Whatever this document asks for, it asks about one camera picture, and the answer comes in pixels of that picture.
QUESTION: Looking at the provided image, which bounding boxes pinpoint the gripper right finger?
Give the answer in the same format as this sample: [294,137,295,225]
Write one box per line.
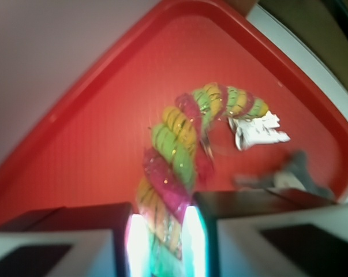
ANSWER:
[182,190,348,276]

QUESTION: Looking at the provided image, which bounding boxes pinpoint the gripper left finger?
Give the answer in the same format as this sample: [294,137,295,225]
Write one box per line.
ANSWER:
[0,202,151,276]

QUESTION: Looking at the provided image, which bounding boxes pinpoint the multicolored twisted rope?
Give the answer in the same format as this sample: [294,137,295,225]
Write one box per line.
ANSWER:
[134,82,291,277]

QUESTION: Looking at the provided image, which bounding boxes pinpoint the grey plush mouse toy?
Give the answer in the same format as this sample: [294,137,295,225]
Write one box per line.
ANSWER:
[233,150,335,200]

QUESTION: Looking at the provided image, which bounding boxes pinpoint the red plastic tray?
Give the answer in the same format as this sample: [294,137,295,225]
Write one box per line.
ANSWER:
[0,1,348,224]

